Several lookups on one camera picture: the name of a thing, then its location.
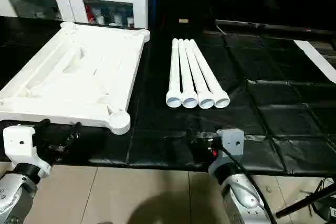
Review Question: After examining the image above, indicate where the black work mat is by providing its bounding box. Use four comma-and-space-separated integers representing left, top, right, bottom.
0, 17, 336, 176

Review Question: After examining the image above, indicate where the white plastic table top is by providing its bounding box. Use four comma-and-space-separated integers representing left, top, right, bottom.
0, 21, 151, 135

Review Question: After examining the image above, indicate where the red bottle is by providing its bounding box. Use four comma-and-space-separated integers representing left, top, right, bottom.
86, 5, 98, 25

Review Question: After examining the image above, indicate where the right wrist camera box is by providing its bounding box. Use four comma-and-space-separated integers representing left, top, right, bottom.
216, 129, 245, 156

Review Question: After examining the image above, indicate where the white plastic table leg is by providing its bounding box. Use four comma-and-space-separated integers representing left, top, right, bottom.
166, 38, 182, 108
189, 39, 230, 109
178, 39, 198, 109
184, 39, 215, 110

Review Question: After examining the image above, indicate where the white flat board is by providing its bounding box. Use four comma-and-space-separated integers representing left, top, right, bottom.
294, 39, 336, 84

